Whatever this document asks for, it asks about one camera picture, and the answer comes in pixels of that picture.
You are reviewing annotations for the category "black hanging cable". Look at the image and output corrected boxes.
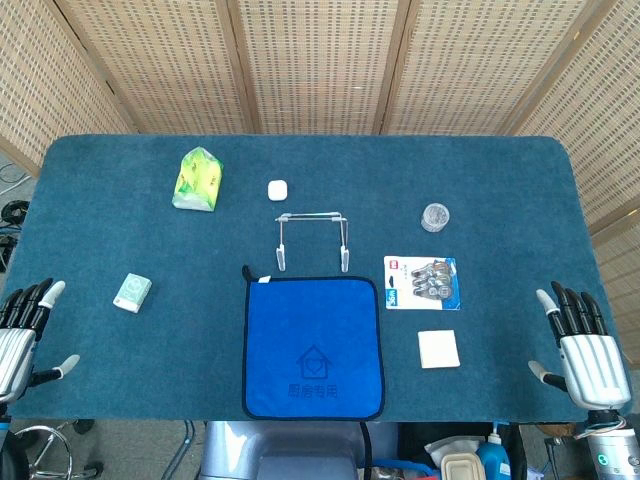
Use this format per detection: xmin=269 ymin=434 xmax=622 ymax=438
xmin=358 ymin=421 xmax=374 ymax=480

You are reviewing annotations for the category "blue kitchen towel black trim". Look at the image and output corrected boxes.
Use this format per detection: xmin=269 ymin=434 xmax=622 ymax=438
xmin=241 ymin=264 xmax=385 ymax=420

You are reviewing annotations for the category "blister card of clips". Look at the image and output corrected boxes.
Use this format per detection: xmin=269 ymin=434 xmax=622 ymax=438
xmin=383 ymin=255 xmax=463 ymax=312

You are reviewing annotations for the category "black cable bundle on floor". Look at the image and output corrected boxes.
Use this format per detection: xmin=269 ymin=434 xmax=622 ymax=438
xmin=0 ymin=198 xmax=31 ymax=274

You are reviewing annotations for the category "grey robot torso base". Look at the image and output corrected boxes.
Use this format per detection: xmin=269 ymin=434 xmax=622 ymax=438
xmin=199 ymin=420 xmax=401 ymax=480

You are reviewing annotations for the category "pale yellow sticky notepad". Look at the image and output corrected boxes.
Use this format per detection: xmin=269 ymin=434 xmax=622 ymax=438
xmin=417 ymin=329 xmax=461 ymax=370

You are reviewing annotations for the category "white plastic bag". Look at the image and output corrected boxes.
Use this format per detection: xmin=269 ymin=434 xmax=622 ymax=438
xmin=424 ymin=434 xmax=486 ymax=469

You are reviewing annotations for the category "chrome stool frame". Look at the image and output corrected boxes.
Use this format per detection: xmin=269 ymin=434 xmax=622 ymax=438
xmin=9 ymin=419 xmax=104 ymax=480

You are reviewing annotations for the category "beige lidded food container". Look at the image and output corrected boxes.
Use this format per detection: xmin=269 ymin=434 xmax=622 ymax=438
xmin=440 ymin=452 xmax=485 ymax=480

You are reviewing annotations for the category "blue pump bottle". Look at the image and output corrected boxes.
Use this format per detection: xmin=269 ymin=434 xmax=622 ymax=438
xmin=474 ymin=422 xmax=512 ymax=480

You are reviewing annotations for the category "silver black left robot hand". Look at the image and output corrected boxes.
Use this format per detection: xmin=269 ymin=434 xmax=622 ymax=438
xmin=0 ymin=278 xmax=81 ymax=404

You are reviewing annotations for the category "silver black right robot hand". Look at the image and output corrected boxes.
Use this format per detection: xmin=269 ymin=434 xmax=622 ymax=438
xmin=528 ymin=281 xmax=632 ymax=411

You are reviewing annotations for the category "small green white box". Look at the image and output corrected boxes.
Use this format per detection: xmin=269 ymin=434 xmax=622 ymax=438
xmin=112 ymin=272 xmax=153 ymax=315

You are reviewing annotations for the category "green yellow tissue pack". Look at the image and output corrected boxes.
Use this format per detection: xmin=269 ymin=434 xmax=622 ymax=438
xmin=171 ymin=146 xmax=224 ymax=212

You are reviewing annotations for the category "woven bamboo folding screen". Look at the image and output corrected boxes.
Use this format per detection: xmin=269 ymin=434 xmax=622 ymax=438
xmin=0 ymin=0 xmax=640 ymax=366

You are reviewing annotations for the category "clear round plastic jar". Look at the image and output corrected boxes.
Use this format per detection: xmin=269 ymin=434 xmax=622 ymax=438
xmin=420 ymin=202 xmax=451 ymax=233

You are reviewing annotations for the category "metal wire stand rack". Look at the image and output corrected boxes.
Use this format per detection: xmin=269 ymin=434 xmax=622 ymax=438
xmin=273 ymin=212 xmax=354 ymax=273

